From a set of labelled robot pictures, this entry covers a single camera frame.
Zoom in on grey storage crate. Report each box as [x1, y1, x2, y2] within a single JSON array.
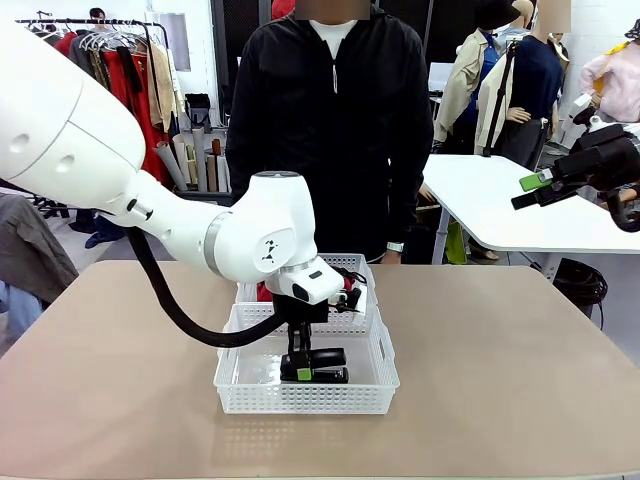
[[173, 187, 236, 208]]

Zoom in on white table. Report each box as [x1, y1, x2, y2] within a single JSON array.
[[422, 153, 640, 271]]

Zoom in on tall grey paper roll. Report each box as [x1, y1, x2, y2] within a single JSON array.
[[191, 126, 209, 194]]

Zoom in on black stapler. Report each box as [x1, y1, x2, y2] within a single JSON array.
[[279, 348, 350, 385]]

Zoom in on mannequin in trench coat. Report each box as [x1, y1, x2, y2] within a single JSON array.
[[433, 0, 521, 157]]

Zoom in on red hanging coat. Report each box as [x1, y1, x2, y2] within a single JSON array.
[[52, 32, 82, 57]]

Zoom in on blue cloth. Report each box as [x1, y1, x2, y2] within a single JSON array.
[[0, 279, 45, 347]]

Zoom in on person's right forearm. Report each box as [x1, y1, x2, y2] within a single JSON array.
[[225, 149, 256, 200]]

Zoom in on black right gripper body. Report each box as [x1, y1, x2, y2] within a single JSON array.
[[552, 124, 640, 195]]

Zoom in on white perforated plastic basket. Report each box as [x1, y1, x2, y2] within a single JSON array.
[[234, 253, 380, 307], [213, 302, 401, 416]]

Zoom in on beige hanging jacket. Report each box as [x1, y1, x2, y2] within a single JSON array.
[[146, 42, 180, 135]]

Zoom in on blue jeans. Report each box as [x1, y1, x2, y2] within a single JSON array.
[[83, 214, 127, 250]]

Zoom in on slanted grey paper roll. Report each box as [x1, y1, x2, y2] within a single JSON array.
[[152, 140, 190, 193]]

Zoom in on person's left forearm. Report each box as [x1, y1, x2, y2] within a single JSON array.
[[387, 164, 435, 246]]

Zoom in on black hat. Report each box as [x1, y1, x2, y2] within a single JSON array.
[[473, 0, 521, 30]]

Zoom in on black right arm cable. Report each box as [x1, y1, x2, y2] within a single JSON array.
[[606, 187, 640, 234]]

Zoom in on black clothes rack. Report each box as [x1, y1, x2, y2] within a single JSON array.
[[14, 18, 174, 151]]

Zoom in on grey wall panel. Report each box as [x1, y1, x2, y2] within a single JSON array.
[[159, 12, 192, 74]]

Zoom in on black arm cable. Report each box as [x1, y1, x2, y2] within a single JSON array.
[[124, 227, 294, 350], [606, 187, 640, 234]]

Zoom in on red zip pouch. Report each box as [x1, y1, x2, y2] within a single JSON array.
[[256, 269, 369, 304]]

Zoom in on long red dress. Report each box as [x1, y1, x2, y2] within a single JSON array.
[[102, 47, 172, 190]]

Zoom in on black scarf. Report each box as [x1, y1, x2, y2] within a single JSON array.
[[115, 45, 145, 107]]

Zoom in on black cable coil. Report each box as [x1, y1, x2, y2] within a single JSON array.
[[553, 257, 609, 307]]

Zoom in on green bag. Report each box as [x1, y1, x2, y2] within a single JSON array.
[[446, 219, 467, 265]]

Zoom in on grey hanging jacket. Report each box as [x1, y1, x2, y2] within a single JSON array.
[[69, 34, 112, 92]]

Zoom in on beige paper roll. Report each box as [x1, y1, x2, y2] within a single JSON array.
[[172, 133, 200, 191]]

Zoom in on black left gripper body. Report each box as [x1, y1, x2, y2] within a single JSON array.
[[271, 293, 330, 327]]

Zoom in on mannequin in pink jacket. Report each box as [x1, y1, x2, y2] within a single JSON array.
[[579, 42, 640, 125]]

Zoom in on grey draped jacket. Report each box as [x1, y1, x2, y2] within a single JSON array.
[[0, 192, 80, 306]]

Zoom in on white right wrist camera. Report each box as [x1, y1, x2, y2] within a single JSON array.
[[559, 93, 604, 134]]

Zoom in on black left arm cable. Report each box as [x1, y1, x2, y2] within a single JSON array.
[[124, 227, 294, 350]]

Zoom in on mannequin in navy top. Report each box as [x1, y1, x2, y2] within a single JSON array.
[[492, 0, 572, 172]]

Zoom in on black bag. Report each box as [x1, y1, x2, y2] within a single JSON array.
[[184, 93, 213, 134]]

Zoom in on person in black jacket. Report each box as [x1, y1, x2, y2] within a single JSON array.
[[224, 0, 435, 265]]

